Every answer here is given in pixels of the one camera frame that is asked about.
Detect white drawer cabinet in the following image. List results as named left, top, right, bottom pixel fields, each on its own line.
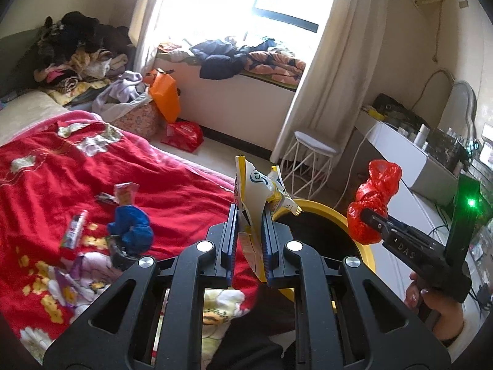
left=370, top=189, right=482, bottom=317

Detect silver pink wrapper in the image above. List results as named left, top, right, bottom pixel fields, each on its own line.
left=59, top=210, right=89, bottom=249

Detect white bottle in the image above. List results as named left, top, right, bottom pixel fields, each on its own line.
left=414, top=123, right=430, bottom=149

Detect yellow rimmed black bin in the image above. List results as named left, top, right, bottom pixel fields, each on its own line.
left=266, top=198, right=377, bottom=303

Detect white vanity desk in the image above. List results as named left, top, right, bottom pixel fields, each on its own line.
left=354, top=108, right=468, bottom=207

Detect person's right hand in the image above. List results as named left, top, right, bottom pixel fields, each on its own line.
left=404, top=272, right=465, bottom=345

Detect floral laundry basket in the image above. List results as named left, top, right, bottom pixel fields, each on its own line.
left=102, top=92, right=162, bottom=139

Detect yellow white snack packet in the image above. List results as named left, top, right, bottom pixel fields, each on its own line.
left=233, top=155, right=305, bottom=283

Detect orange bag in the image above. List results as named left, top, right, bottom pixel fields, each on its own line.
left=143, top=68, right=181, bottom=123

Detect orange white clothes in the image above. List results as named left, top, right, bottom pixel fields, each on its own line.
left=156, top=40, right=193, bottom=62

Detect white cable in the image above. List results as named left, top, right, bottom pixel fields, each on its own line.
left=335, top=127, right=370, bottom=209

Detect person's black pants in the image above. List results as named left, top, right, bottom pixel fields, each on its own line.
left=208, top=297, right=301, bottom=370

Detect vanity mirror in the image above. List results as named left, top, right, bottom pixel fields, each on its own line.
left=447, top=81, right=478, bottom=139

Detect cream thick curtain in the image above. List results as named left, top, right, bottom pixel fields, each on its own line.
left=270, top=0, right=391, bottom=162

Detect dark cosmetics organiser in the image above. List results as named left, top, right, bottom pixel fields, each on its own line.
left=429, top=127, right=474, bottom=162

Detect navy jacket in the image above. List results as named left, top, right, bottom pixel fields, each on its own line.
left=190, top=40, right=249, bottom=81

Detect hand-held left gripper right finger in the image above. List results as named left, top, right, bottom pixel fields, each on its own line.
left=261, top=204, right=453, bottom=370

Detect black bag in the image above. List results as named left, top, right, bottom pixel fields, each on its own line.
left=373, top=93, right=424, bottom=132

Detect red floral blanket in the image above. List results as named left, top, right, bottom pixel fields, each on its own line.
left=0, top=110, right=270, bottom=363

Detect pile of mixed clothes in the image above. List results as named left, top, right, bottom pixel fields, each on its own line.
left=34, top=48, right=129, bottom=103

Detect purple foil wrapper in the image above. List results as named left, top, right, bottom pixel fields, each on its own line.
left=54, top=256, right=97, bottom=309

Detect red plastic bag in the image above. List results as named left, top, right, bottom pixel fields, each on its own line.
left=347, top=159, right=402, bottom=245

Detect pink snack packet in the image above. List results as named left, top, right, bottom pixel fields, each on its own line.
left=113, top=183, right=138, bottom=207

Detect red shopping bag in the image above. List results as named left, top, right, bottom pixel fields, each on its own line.
left=161, top=121, right=204, bottom=153

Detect grey headboard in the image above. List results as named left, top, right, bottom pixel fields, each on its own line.
left=0, top=27, right=51, bottom=97

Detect blue cloth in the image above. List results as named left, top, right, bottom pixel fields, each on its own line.
left=107, top=202, right=154, bottom=255

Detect lavender garment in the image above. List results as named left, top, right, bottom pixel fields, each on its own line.
left=92, top=70, right=149, bottom=114

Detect dark clothes heap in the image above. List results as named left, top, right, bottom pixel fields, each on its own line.
left=36, top=11, right=135, bottom=66

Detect beige bed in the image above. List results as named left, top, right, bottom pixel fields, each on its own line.
left=0, top=90, right=72, bottom=147

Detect sheer white curtain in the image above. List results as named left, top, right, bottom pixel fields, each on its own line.
left=129, top=0, right=170, bottom=76

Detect orange patterned blanket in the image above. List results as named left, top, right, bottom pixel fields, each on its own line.
left=244, top=48, right=307, bottom=85

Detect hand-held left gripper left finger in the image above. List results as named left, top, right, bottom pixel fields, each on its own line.
left=42, top=202, right=241, bottom=370

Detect white wire stool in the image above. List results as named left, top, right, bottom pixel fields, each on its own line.
left=280, top=131, right=341, bottom=197

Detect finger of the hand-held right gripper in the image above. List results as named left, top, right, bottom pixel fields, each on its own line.
left=360, top=207, right=397, bottom=240

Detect person's right forearm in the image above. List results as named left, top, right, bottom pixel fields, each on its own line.
left=439, top=312, right=488, bottom=361

